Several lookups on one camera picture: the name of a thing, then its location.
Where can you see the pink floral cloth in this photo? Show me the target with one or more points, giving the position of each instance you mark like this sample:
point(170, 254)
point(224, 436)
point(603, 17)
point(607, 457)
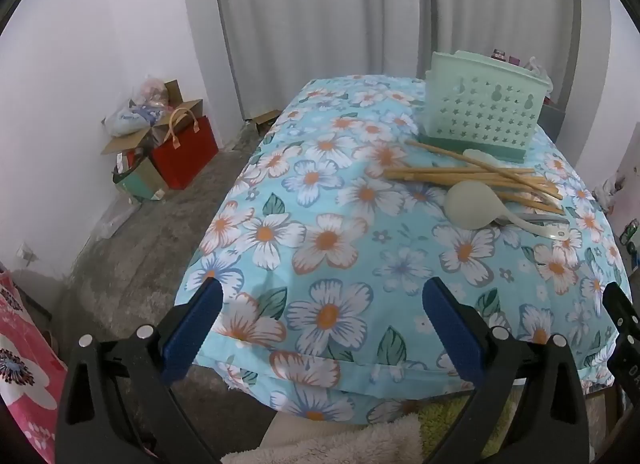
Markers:
point(25, 359)

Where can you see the grey cabinet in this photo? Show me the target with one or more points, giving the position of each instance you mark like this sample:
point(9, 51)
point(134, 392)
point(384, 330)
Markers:
point(552, 124)

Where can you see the red gift bag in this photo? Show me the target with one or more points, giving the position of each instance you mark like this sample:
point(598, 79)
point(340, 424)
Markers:
point(187, 154)

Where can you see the crumpled clear plastic bag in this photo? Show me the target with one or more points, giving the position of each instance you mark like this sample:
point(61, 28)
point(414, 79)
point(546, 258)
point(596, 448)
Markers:
point(535, 69)

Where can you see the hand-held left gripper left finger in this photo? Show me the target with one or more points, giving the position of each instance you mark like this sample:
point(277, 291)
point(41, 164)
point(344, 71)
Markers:
point(192, 329)

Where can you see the white plastic spoon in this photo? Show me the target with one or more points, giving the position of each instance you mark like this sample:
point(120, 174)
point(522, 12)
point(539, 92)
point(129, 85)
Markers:
point(477, 155)

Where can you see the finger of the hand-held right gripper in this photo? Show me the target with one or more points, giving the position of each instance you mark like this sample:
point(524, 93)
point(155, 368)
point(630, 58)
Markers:
point(627, 339)

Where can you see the yellow-green towel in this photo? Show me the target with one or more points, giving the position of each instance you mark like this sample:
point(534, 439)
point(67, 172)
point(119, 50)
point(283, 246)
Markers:
point(445, 429)

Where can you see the green plastic utensil holder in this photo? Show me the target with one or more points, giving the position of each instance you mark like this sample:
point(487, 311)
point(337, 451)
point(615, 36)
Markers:
point(480, 104)

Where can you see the white fluffy towel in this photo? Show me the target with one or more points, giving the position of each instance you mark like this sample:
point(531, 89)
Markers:
point(340, 444)

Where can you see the pink printed sheet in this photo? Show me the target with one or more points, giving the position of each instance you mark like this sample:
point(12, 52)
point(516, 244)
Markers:
point(627, 204)

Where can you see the blue floral blanket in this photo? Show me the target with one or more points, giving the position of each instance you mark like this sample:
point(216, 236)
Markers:
point(320, 244)

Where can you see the white wall socket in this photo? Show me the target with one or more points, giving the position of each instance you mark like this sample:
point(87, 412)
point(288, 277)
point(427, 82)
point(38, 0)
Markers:
point(27, 254)

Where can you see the grey curtain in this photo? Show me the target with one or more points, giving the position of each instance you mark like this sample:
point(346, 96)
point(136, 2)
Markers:
point(320, 19)

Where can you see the pale round-headed plastic spoon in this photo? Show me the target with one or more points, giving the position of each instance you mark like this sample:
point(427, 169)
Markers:
point(465, 204)

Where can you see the teal box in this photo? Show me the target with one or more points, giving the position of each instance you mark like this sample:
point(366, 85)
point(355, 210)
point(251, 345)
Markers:
point(140, 179)

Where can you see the pile of chopsticks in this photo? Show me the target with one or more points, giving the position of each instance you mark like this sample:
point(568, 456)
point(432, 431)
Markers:
point(450, 175)

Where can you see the open cardboard box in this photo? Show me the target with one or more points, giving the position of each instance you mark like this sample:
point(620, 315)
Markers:
point(142, 137)

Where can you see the small flat cardboard box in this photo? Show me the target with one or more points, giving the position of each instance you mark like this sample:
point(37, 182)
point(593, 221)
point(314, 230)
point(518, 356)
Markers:
point(262, 122)

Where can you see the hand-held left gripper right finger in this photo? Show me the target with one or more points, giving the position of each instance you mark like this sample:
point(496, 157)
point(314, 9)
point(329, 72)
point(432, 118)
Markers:
point(450, 329)

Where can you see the plastic bags with packets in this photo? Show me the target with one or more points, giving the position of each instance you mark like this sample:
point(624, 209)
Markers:
point(132, 112)

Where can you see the metal ladle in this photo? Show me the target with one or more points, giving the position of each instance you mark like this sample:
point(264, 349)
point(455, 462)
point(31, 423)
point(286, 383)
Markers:
point(545, 219)

